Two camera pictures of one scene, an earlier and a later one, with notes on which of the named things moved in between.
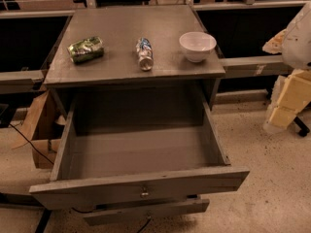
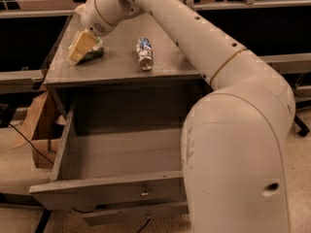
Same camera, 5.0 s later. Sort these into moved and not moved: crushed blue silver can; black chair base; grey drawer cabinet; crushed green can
Moved: crushed green can
Not moved: grey drawer cabinet; crushed blue silver can; black chair base
